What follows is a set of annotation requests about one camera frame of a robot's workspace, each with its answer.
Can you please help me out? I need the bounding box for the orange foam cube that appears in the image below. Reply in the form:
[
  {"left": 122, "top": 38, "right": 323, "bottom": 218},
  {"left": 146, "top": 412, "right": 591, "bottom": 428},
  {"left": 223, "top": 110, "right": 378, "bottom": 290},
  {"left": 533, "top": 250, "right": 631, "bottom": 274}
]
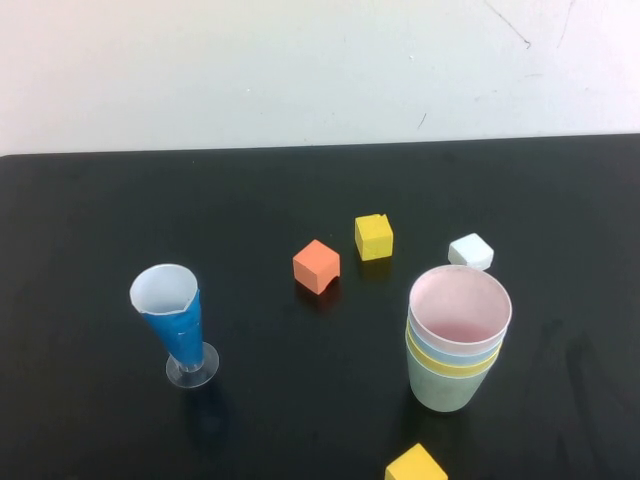
[{"left": 292, "top": 238, "right": 342, "bottom": 296}]

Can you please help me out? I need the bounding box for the blue conical measuring glass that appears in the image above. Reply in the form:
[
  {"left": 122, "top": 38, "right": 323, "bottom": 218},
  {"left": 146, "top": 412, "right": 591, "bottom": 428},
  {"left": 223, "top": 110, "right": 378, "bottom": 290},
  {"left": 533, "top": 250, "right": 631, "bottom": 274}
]
[{"left": 129, "top": 263, "right": 221, "bottom": 390}]

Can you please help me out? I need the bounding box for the notched yellow foam cube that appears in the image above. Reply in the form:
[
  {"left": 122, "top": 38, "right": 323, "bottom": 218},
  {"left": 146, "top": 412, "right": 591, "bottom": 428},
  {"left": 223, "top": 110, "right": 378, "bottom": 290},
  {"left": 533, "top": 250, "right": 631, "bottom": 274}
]
[{"left": 354, "top": 213, "right": 395, "bottom": 262}]

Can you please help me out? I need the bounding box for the white foam cube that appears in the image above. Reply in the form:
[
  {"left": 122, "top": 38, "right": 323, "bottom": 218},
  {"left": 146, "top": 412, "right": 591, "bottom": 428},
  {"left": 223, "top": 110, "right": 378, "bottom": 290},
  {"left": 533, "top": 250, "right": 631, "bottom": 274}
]
[{"left": 447, "top": 232, "right": 496, "bottom": 271}]

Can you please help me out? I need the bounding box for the green plastic cup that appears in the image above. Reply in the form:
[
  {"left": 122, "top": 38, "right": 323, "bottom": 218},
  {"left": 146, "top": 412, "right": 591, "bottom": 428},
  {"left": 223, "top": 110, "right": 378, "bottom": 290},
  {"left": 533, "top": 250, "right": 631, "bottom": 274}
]
[{"left": 407, "top": 344, "right": 494, "bottom": 415}]

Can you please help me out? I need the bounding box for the light blue plastic cup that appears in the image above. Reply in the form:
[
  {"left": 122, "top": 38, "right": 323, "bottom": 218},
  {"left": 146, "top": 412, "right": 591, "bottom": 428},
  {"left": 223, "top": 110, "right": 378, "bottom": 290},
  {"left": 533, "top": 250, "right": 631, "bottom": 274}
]
[{"left": 405, "top": 319, "right": 504, "bottom": 369}]

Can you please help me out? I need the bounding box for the pink plastic cup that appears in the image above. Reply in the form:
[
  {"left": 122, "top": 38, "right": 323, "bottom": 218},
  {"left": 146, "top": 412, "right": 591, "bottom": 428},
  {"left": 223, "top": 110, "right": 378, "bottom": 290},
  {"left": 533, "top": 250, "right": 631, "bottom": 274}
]
[{"left": 408, "top": 264, "right": 513, "bottom": 357}]

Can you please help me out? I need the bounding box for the yellow plastic cup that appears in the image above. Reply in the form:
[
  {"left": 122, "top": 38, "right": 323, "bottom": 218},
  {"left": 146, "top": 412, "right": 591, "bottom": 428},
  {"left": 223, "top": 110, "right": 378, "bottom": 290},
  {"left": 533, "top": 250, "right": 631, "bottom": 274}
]
[{"left": 404, "top": 329, "right": 501, "bottom": 380}]

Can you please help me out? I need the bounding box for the plain yellow foam cube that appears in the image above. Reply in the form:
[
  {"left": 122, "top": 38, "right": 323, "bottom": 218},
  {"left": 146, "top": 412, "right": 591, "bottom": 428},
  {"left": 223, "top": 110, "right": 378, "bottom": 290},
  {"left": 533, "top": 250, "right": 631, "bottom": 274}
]
[{"left": 384, "top": 442, "right": 449, "bottom": 480}]

